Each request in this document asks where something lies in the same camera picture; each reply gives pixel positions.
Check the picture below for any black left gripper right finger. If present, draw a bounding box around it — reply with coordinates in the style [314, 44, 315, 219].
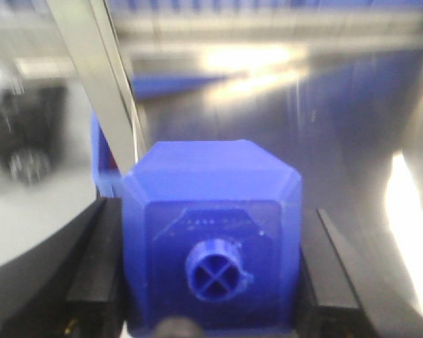
[298, 208, 423, 338]

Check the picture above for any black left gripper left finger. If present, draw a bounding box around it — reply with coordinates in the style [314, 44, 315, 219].
[0, 199, 125, 337]

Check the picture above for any blue plastic block part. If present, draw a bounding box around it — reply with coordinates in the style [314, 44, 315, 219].
[123, 139, 302, 336]

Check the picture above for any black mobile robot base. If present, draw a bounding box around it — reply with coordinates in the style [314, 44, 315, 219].
[0, 63, 67, 190]

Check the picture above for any small blue floor bin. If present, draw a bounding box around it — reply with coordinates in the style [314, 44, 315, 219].
[90, 111, 123, 198]

